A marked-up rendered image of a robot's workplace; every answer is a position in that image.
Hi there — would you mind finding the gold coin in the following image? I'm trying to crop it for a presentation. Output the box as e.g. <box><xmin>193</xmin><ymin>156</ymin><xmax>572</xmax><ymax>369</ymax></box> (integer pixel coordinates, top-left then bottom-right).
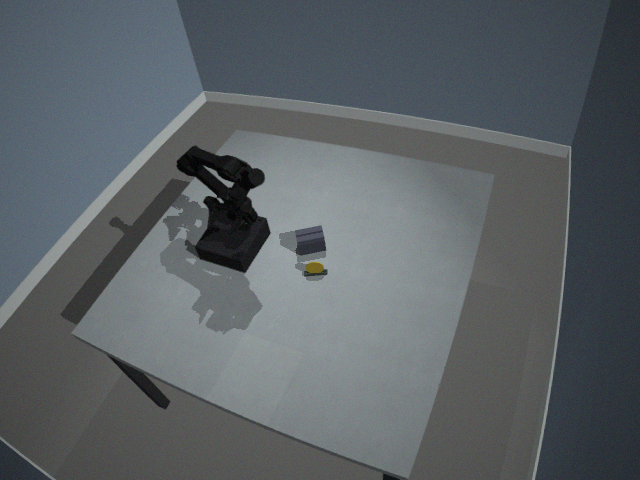
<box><xmin>306</xmin><ymin>262</ymin><xmax>324</xmax><ymax>274</ymax></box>

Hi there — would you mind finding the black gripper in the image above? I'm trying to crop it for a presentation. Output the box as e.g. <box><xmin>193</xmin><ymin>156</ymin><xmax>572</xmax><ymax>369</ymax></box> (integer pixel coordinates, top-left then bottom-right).
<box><xmin>203</xmin><ymin>186</ymin><xmax>257</xmax><ymax>235</ymax></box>

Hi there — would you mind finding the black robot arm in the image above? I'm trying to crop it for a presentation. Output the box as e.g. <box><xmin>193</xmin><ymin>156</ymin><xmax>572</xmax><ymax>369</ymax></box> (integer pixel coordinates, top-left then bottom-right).
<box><xmin>177</xmin><ymin>146</ymin><xmax>265</xmax><ymax>205</ymax></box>

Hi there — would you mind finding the dark green slotted holder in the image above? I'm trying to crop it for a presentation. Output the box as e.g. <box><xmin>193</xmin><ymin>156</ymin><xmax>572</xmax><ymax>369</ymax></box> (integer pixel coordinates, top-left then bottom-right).
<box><xmin>304</xmin><ymin>269</ymin><xmax>328</xmax><ymax>277</ymax></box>

